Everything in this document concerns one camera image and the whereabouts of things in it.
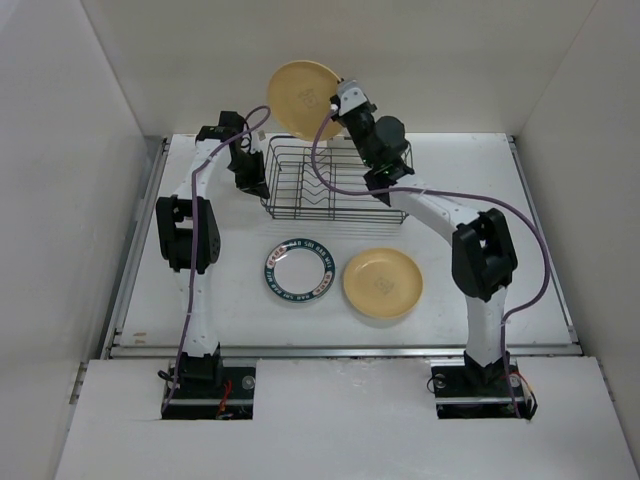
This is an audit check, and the metal wire dish rack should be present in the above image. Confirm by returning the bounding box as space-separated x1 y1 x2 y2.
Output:
261 135 407 224

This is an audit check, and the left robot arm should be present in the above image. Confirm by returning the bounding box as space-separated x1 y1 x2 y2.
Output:
155 111 270 397

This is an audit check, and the teal banded lettered plate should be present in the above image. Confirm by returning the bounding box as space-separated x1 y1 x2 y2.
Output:
261 236 338 309

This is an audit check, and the white cutlery holder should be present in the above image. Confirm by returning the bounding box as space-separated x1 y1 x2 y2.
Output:
326 136 353 149

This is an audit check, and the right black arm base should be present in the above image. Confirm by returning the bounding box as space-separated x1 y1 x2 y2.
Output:
427 364 538 420

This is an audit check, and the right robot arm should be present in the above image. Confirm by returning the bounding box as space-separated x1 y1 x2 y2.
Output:
323 102 518 394

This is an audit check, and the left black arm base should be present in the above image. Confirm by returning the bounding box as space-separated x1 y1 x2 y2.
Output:
157 354 256 421

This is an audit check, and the yellow plate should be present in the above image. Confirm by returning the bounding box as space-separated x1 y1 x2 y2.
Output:
267 60 341 142
343 248 424 320

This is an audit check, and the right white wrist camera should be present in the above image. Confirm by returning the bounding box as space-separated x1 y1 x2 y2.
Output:
330 79 368 117

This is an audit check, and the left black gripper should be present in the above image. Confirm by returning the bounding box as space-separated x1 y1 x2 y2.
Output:
228 150 270 200

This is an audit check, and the cream plate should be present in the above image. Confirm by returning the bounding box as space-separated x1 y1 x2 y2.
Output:
351 309 410 329

